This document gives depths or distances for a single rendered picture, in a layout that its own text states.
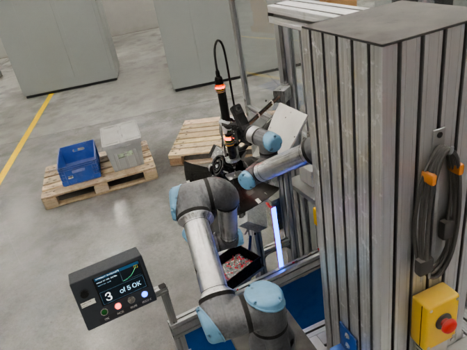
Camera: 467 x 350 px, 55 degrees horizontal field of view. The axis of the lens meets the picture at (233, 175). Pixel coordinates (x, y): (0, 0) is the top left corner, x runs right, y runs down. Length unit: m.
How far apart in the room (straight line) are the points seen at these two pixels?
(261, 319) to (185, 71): 6.38
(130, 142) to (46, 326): 2.08
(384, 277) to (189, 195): 0.75
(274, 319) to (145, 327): 1.91
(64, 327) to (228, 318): 2.24
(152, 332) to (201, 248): 1.77
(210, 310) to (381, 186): 0.71
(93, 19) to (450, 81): 8.31
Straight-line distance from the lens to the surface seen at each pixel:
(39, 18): 9.06
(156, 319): 3.22
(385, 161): 0.83
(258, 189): 2.00
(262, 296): 1.36
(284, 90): 2.50
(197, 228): 1.46
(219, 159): 2.19
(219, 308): 1.36
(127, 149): 4.83
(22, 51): 9.25
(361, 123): 0.84
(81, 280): 1.65
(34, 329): 3.59
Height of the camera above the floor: 2.22
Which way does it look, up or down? 29 degrees down
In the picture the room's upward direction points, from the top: 10 degrees counter-clockwise
